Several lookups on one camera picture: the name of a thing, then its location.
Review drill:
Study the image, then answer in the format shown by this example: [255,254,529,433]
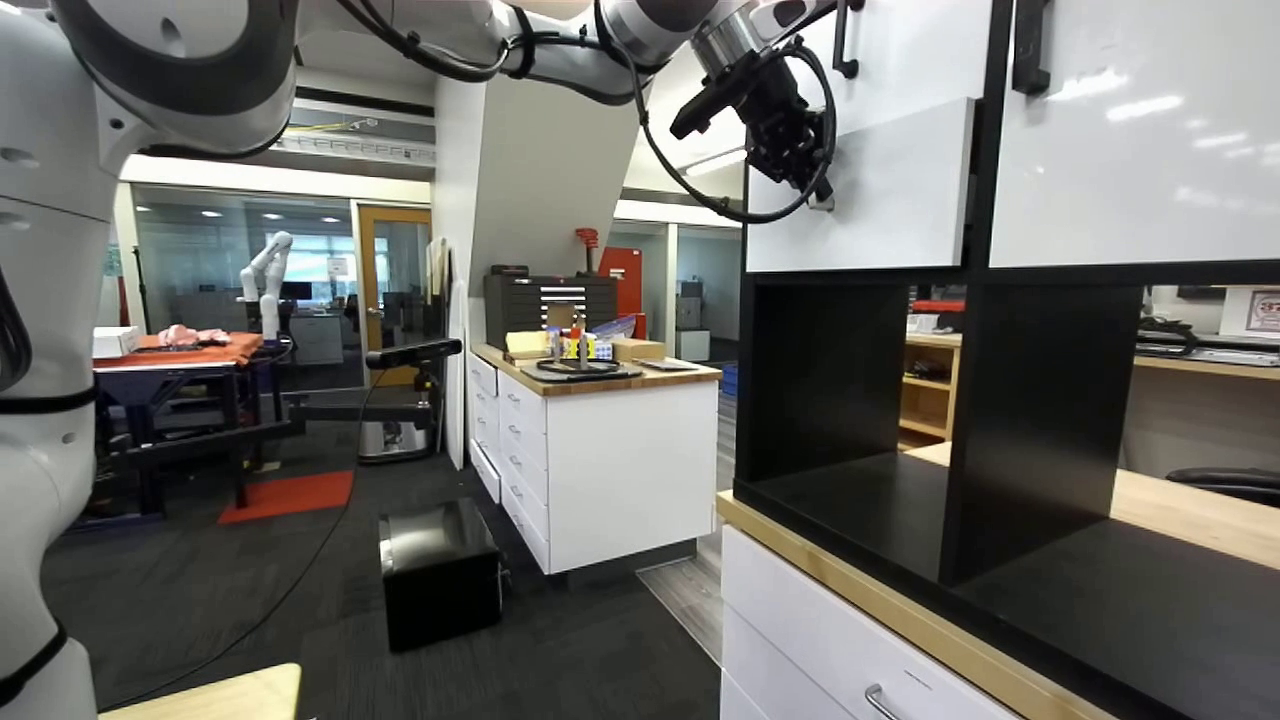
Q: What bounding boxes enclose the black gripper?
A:
[725,48,841,206]

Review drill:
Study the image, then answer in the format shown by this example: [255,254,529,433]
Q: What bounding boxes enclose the white drawer with silver handle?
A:
[745,95,982,278]

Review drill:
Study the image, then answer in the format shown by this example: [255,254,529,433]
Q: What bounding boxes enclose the wooden shelf unit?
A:
[898,326,970,446]

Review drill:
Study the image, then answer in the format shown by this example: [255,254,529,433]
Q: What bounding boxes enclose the colourful small objects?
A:
[554,318,601,366]

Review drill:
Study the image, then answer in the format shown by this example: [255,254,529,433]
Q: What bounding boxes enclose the black tool chest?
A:
[479,264,620,357]

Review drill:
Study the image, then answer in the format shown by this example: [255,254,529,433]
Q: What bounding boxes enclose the white island cabinet wooden top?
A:
[465,341,725,580]

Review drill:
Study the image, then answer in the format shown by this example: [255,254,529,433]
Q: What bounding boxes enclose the wooden counter with clutter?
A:
[1132,278,1280,388]

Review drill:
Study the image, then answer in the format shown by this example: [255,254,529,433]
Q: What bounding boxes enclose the black metal stand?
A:
[288,334,468,465]

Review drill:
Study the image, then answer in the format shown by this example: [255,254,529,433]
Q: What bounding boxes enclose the white base cabinet wooden top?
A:
[717,489,1280,720]

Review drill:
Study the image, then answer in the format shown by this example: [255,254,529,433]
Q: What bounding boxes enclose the black box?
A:
[376,494,510,655]

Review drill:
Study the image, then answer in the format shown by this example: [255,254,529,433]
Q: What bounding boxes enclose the red floor mat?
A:
[215,465,361,530]

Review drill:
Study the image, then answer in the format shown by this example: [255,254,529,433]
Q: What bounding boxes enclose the red topped black table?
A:
[86,326,305,522]

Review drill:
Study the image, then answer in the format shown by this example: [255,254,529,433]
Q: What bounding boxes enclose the flat white box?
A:
[88,322,142,363]

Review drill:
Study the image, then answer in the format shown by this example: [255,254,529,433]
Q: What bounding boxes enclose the light wooden table corner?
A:
[95,661,310,720]

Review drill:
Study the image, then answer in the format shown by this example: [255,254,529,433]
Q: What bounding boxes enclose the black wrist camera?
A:
[669,64,754,143]

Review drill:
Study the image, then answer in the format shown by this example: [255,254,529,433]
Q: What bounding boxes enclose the white drawer with black handle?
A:
[795,0,1001,147]

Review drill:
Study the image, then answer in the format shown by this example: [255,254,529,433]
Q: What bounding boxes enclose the black shelf cabinet frame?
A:
[733,0,1280,720]

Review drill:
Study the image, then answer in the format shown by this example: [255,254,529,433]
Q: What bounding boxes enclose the white cabinet door black handle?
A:
[987,0,1280,271]

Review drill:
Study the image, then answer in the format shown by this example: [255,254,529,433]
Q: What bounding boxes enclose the wooden door frame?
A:
[349,199,441,359]

